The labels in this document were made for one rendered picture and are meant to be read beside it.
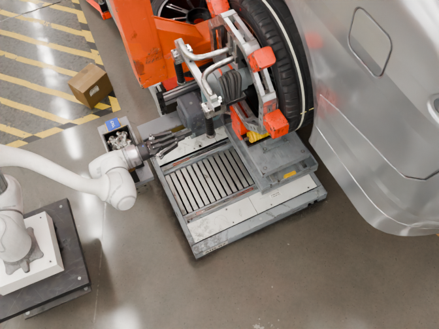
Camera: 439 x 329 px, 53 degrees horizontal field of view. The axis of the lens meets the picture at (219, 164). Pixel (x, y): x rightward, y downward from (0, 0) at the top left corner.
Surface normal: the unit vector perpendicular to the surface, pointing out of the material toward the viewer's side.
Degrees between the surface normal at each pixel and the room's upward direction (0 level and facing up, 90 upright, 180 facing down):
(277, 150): 0
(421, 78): 90
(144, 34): 90
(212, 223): 0
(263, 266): 0
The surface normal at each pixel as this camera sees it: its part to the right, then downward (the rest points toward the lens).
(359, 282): -0.07, -0.51
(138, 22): 0.42, 0.77
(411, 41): -0.90, 0.30
